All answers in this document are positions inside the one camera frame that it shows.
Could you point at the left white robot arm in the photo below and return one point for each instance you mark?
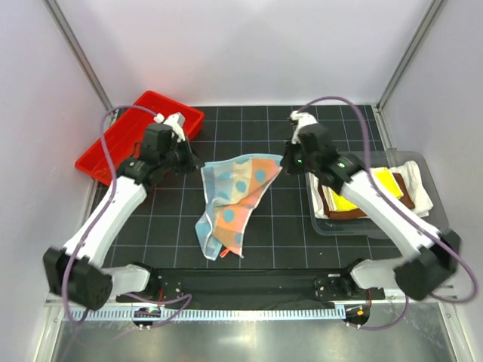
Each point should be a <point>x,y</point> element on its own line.
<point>75,272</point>

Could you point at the yellow patterned towel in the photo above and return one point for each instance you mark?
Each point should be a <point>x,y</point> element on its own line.
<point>337,203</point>

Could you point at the red plastic bin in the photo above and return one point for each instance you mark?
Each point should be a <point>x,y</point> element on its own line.
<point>129,129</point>

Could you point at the black grid cutting mat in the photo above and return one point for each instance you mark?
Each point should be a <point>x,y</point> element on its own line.
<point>161,231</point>

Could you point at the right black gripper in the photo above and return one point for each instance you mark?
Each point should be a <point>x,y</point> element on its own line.
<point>287,162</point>

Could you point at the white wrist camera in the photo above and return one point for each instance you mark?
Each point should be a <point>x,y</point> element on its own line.
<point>175,122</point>
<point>300,120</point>

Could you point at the white terry towel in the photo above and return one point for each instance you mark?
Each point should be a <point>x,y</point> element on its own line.
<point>411,175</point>

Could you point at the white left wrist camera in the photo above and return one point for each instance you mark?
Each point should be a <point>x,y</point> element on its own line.
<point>175,122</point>

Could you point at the perforated metal cable rail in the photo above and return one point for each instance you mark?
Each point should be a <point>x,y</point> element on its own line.
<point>150,313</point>

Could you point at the clear plastic container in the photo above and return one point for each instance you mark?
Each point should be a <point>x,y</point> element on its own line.
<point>363,226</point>

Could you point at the brown towel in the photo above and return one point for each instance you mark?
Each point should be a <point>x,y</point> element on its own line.
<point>321,208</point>

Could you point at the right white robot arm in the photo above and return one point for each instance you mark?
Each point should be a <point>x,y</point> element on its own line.
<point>428,255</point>

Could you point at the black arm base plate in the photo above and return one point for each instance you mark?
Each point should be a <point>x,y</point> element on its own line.
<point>258,289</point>

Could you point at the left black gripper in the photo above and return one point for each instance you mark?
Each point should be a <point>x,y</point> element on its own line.
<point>192,163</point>

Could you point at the blue orange patterned towel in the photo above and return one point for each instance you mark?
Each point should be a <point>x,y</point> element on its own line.
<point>233,189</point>

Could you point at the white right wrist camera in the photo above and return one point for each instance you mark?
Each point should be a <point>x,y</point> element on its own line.
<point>300,120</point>

